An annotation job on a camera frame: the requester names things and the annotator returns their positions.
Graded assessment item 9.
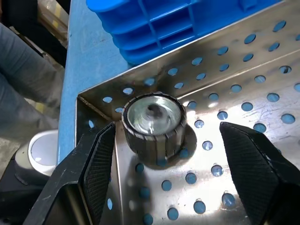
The yellow black striped tape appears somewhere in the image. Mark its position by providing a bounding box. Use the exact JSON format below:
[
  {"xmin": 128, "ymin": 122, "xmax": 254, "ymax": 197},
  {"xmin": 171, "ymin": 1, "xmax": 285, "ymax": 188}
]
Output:
[{"xmin": 38, "ymin": 0, "xmax": 70, "ymax": 47}]

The blue plastic compartment tray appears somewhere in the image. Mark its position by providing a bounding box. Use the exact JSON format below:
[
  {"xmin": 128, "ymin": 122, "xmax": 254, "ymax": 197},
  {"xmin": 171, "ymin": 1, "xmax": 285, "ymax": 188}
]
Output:
[{"xmin": 86, "ymin": 0, "xmax": 285, "ymax": 66}]

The perforated steel tray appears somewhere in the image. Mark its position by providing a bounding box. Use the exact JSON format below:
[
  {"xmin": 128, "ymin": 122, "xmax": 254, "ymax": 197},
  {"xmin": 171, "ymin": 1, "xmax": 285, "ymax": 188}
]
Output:
[{"xmin": 74, "ymin": 0, "xmax": 300, "ymax": 225}]

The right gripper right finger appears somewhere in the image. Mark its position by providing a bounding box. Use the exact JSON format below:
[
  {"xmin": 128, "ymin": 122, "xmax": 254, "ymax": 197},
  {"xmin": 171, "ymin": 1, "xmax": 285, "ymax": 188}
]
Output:
[{"xmin": 219, "ymin": 121, "xmax": 300, "ymax": 225}]

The grey denim trouser leg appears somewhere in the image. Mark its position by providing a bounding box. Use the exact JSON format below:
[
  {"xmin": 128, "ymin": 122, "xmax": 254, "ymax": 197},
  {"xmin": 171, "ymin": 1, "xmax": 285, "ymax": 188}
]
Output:
[{"xmin": 0, "ymin": 22, "xmax": 65, "ymax": 150}]

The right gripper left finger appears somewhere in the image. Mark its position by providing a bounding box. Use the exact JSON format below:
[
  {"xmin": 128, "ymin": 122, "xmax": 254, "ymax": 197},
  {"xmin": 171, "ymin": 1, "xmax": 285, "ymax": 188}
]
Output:
[{"xmin": 22, "ymin": 121, "xmax": 117, "ymax": 225}]

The grey rounded leg housing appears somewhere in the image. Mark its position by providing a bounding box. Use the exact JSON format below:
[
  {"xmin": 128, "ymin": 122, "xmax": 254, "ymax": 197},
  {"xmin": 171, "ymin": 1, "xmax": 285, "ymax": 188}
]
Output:
[{"xmin": 14, "ymin": 129, "xmax": 59, "ymax": 188}]

